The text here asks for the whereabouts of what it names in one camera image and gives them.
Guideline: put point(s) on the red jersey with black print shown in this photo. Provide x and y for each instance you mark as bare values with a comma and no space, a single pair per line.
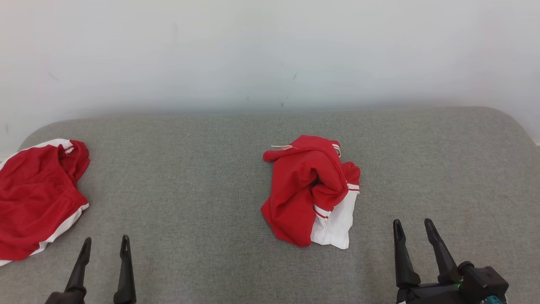
299,190

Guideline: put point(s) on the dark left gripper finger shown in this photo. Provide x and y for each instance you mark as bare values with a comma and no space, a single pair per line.
80,270
125,274

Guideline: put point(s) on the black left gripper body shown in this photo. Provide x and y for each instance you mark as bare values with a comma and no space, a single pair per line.
63,298

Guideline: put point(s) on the grey fabric sofa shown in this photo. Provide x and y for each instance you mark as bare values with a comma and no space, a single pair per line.
202,177

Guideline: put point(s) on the red shorts with white trim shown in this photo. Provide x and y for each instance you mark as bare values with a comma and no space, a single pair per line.
33,194

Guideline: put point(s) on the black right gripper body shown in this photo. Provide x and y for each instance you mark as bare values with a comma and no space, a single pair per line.
430,294

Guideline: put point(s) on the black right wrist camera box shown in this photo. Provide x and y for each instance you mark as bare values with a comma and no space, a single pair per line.
485,280

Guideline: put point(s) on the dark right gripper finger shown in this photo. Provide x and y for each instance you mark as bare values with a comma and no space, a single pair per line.
443,257
403,261

